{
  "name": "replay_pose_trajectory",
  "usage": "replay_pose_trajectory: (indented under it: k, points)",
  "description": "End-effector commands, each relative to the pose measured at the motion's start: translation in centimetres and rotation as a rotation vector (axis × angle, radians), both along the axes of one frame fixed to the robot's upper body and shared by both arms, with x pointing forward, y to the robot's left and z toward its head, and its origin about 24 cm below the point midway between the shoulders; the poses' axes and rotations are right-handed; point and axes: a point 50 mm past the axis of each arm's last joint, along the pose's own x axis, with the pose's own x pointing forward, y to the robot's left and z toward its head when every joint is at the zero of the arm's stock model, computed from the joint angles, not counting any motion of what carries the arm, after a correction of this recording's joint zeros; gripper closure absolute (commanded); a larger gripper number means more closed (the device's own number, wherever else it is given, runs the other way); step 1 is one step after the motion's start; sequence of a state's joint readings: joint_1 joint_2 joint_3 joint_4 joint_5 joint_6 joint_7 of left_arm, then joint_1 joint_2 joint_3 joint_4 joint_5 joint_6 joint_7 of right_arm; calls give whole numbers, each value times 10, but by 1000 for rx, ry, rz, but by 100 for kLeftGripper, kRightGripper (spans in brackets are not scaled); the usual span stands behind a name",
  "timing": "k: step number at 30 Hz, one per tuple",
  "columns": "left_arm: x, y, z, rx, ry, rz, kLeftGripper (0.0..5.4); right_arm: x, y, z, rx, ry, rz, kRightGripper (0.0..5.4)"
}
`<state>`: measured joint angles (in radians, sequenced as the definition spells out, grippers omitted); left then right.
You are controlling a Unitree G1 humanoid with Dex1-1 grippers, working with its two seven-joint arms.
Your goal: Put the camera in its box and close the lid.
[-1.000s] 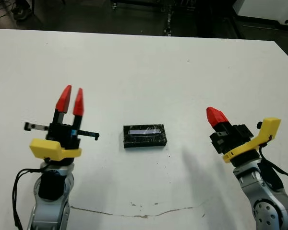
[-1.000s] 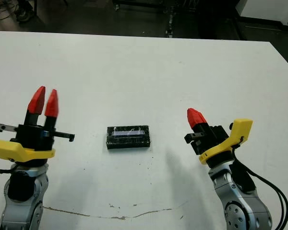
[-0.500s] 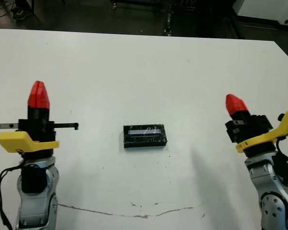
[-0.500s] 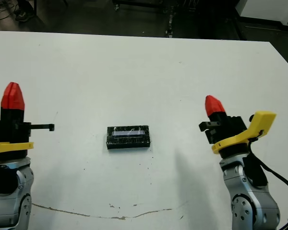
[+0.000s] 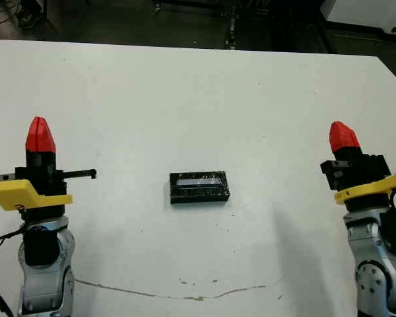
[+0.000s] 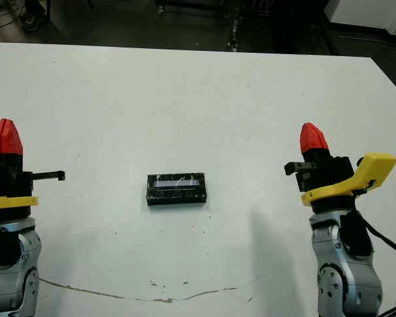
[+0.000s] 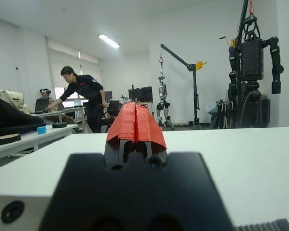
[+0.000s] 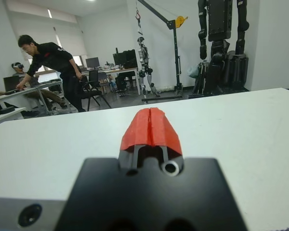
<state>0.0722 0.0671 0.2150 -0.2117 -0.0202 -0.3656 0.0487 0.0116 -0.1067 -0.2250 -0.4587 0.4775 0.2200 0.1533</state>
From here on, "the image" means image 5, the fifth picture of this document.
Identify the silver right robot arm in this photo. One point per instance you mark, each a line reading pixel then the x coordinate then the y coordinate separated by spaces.
pixel 373 264

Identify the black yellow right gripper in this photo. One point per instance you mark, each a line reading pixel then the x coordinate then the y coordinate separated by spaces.
pixel 359 178

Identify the black box lid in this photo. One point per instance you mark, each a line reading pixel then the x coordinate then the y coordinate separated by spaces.
pixel 198 190

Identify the white cabinet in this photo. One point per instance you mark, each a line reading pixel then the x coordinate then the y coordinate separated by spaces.
pixel 366 11

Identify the black wheeled frame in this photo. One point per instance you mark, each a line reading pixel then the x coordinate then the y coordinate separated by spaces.
pixel 198 5

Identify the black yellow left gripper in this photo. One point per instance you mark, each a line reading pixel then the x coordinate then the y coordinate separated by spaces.
pixel 43 195

